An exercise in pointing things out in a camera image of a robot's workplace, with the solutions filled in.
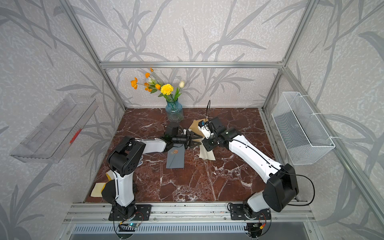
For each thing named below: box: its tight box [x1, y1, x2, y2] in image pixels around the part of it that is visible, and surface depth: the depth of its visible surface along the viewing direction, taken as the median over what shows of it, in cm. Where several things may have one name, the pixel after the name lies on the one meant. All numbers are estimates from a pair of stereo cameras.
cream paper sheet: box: [199, 141, 216, 161], surface depth 80 cm
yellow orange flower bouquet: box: [130, 67, 185, 102], surface depth 98 cm
